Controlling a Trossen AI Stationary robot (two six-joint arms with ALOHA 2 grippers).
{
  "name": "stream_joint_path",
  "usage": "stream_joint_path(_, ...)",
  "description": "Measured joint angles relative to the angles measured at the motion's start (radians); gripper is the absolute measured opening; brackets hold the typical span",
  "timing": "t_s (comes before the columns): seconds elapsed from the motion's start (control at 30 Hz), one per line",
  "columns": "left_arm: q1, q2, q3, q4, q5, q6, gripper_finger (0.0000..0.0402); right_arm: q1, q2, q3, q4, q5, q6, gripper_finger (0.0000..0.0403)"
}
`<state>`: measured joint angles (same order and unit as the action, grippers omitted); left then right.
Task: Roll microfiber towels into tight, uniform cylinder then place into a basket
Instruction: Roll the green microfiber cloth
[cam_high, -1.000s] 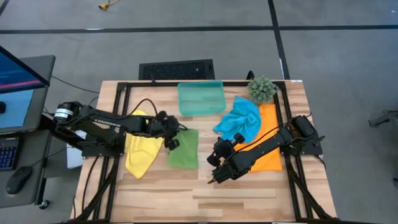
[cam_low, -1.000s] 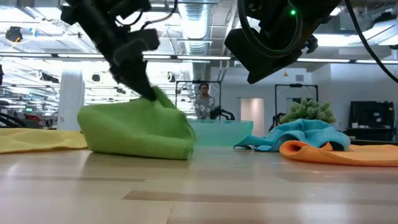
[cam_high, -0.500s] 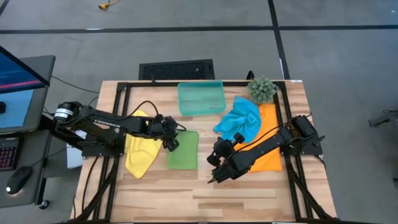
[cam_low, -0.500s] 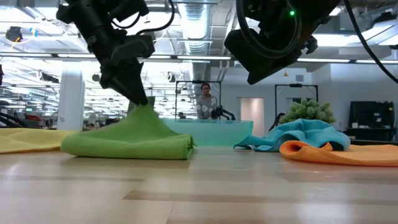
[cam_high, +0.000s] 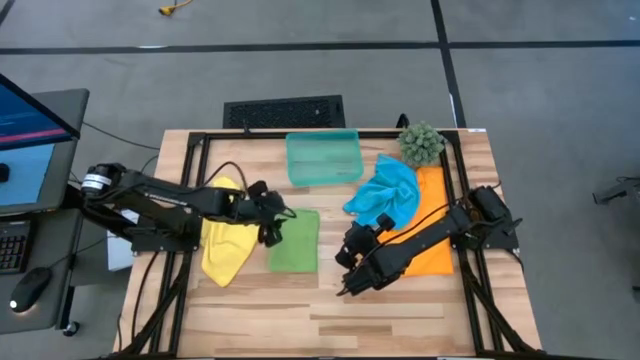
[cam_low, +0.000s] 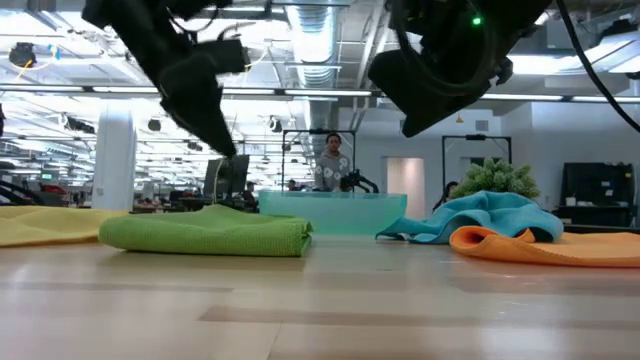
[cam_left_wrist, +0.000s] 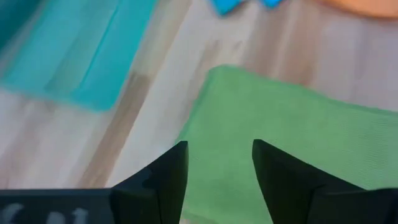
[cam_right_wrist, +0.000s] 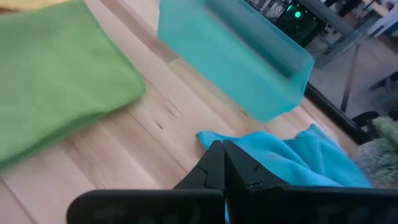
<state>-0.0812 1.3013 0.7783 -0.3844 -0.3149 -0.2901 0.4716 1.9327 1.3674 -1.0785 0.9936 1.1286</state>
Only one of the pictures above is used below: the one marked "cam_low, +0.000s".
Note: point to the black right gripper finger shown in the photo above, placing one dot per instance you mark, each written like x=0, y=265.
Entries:
x=430, y=90

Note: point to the teal translucent plastic basket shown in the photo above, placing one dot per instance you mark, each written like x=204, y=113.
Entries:
x=350, y=212

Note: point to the black ceiling-mounted device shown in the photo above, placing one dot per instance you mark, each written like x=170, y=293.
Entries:
x=21, y=55

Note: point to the long ceiling light strip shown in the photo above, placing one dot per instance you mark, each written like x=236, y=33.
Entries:
x=325, y=93
x=525, y=97
x=605, y=99

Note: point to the black background stand frame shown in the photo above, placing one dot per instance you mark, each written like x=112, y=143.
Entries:
x=475, y=137
x=300, y=131

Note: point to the black cabinet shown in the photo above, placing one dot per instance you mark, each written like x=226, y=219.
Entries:
x=595, y=190

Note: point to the green microfiber towel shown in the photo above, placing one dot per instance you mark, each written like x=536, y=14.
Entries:
x=210, y=235

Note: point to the person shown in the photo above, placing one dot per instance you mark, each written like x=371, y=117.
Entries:
x=446, y=192
x=332, y=167
x=249, y=195

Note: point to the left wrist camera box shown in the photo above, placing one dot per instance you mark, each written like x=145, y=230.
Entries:
x=225, y=56

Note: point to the orange microfiber towel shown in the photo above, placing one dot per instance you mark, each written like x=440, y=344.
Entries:
x=550, y=252

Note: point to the small green artificial plant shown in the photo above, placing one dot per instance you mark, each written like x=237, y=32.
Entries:
x=495, y=177

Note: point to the silver ventilation duct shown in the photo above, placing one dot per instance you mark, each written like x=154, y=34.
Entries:
x=315, y=35

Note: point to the white building pillar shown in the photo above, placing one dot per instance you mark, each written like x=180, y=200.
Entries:
x=114, y=160

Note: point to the black background robot arm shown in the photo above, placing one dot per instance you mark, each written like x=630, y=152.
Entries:
x=360, y=181

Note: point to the black background monitor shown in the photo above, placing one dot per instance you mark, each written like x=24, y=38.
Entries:
x=237, y=175

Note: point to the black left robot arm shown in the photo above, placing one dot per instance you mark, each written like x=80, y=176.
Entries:
x=130, y=15

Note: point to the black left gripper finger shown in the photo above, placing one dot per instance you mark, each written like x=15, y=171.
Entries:
x=195, y=95

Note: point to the blue microfiber towel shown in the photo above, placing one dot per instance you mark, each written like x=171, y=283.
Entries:
x=490, y=212

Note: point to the yellow microfiber towel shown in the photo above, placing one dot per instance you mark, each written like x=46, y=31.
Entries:
x=45, y=225

